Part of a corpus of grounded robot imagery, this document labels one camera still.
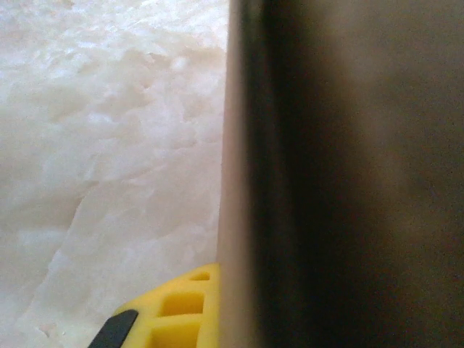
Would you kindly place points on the brown cardboard mailer box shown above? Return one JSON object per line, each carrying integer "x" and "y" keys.
{"x": 344, "y": 181}

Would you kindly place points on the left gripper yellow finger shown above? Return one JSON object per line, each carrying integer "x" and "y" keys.
{"x": 181, "y": 326}

